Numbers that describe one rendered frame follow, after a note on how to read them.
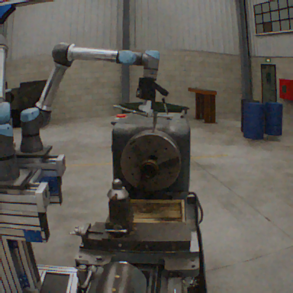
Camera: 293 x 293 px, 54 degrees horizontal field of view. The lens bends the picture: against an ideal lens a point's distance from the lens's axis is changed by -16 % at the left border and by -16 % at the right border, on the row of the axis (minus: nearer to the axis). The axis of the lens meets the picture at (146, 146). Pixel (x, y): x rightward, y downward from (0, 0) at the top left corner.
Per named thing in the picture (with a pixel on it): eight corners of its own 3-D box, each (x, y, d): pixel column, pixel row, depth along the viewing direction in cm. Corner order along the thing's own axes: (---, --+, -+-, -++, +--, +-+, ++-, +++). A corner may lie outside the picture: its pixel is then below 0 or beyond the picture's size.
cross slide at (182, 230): (88, 227, 135) (87, 219, 134) (189, 231, 132) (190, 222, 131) (79, 245, 119) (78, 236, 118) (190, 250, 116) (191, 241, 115)
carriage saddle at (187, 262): (90, 237, 138) (88, 226, 137) (196, 240, 135) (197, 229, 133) (74, 271, 109) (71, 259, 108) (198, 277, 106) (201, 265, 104)
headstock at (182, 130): (123, 163, 258) (122, 112, 249) (186, 164, 254) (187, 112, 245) (109, 190, 200) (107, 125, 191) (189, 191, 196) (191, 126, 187)
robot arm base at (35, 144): (17, 152, 167) (15, 136, 164) (24, 146, 181) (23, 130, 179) (40, 152, 168) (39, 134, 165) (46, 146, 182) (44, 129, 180)
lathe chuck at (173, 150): (120, 182, 191) (125, 127, 184) (176, 188, 189) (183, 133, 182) (118, 188, 182) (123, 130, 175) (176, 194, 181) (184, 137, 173)
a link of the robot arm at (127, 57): (47, 40, 154) (136, 47, 149) (55, 42, 165) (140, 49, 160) (43, 61, 157) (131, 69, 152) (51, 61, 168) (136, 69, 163)
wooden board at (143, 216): (116, 204, 177) (115, 198, 177) (183, 206, 175) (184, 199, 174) (106, 228, 148) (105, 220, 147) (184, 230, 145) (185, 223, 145)
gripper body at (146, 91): (135, 98, 174) (138, 76, 172) (150, 99, 177) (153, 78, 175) (140, 100, 167) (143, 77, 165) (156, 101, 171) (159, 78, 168)
